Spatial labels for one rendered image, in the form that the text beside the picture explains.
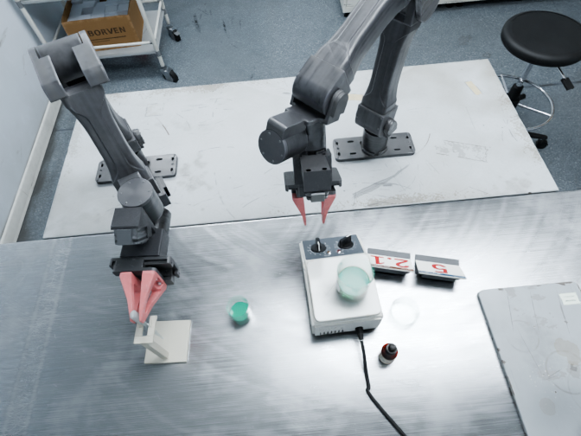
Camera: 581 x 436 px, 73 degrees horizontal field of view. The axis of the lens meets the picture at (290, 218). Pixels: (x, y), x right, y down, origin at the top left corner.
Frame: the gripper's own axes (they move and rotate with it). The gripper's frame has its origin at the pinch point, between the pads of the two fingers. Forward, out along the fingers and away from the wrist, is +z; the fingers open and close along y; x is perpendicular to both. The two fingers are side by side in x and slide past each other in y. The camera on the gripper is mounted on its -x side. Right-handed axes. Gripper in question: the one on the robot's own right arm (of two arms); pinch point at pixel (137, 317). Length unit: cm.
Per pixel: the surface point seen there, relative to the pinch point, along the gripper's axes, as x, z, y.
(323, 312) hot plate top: 7.2, -1.7, 30.1
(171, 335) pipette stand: 15.3, -1.0, 0.8
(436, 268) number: 14, -12, 54
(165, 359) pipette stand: 15.3, 3.5, 0.2
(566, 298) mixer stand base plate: 15, -5, 78
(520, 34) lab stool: 43, -126, 121
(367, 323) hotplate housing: 11.1, -0.5, 38.1
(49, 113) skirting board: 104, -158, -118
